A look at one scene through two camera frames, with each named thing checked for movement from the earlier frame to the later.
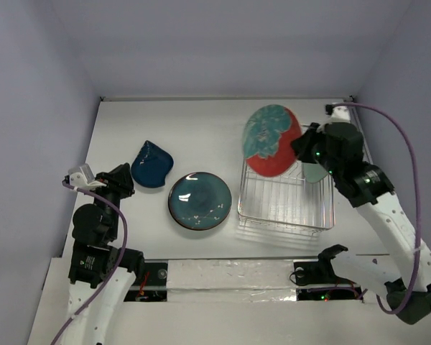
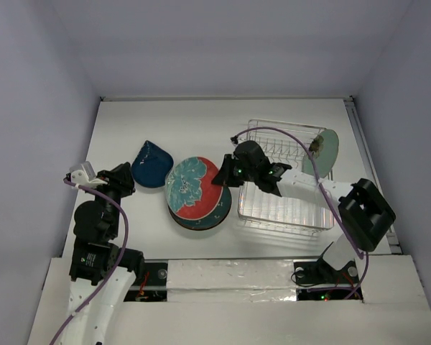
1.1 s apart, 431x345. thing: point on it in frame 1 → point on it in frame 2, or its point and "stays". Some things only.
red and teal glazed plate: x=267 y=137 → x=189 y=190
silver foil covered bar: x=230 y=280 stays
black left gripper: x=118 y=178 stays
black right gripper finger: x=304 y=145 → x=225 y=175
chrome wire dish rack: x=286 y=202 stays
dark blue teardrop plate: x=151 y=166 stays
